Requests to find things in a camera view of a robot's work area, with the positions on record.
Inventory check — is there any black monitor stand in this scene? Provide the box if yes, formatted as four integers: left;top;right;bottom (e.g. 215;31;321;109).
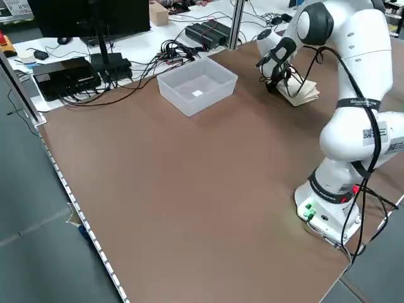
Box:
88;0;133;81

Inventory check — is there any cable hub with plugs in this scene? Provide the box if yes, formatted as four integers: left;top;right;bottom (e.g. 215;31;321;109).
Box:
157;39;203;66

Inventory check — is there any clear plastic box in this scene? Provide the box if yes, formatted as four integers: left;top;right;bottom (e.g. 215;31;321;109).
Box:
157;56;239;118

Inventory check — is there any aluminium frame post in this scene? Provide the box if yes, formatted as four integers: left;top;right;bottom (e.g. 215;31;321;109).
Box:
227;0;246;51

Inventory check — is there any black arm base cable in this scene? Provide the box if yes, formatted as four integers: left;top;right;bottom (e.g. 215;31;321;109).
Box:
328;176;400;264

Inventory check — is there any light wooden block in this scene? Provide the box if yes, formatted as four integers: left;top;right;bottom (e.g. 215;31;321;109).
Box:
148;1;170;27

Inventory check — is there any cream-colored tablecloth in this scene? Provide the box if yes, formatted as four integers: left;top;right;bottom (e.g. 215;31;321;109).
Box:
277;74;321;107

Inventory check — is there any black electronics box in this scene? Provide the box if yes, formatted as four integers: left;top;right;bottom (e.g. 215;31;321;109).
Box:
32;56;102;102

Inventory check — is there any aluminium frame rail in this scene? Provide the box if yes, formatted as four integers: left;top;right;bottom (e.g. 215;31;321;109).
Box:
0;50;47;128

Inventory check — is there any black computer monitor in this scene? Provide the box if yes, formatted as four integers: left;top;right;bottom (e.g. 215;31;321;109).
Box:
27;0;152;39

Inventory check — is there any black power supply box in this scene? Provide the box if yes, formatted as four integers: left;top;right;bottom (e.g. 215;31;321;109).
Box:
185;22;229;51
201;18;235;45

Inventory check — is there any white tape roll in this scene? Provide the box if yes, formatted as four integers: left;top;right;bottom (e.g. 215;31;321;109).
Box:
18;52;36;66

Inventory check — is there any red emergency stop button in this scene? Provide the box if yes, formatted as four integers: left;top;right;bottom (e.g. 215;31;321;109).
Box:
0;31;16;58

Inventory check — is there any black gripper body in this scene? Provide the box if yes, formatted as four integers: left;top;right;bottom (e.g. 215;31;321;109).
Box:
263;59;288;83

